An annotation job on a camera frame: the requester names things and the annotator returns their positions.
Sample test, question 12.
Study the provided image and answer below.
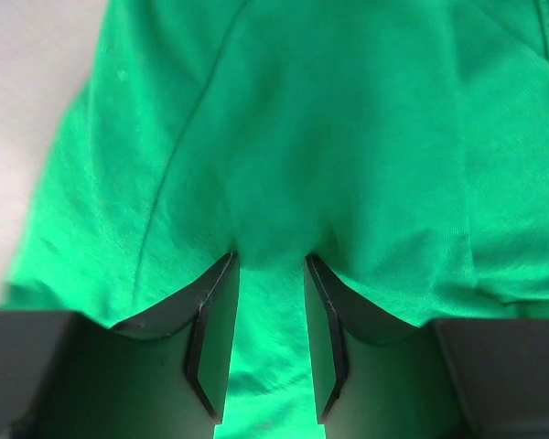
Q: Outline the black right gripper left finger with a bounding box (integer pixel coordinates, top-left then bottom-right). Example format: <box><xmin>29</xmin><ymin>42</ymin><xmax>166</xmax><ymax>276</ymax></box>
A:
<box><xmin>0</xmin><ymin>253</ymin><xmax>239</xmax><ymax>438</ymax></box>

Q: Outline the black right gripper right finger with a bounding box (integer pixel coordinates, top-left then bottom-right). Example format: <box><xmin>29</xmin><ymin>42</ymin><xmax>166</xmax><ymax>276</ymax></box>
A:
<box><xmin>305</xmin><ymin>256</ymin><xmax>549</xmax><ymax>438</ymax></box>

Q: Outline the green t-shirt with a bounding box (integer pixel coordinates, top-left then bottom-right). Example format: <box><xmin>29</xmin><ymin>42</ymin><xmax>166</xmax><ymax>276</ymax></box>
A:
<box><xmin>6</xmin><ymin>0</ymin><xmax>549</xmax><ymax>438</ymax></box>

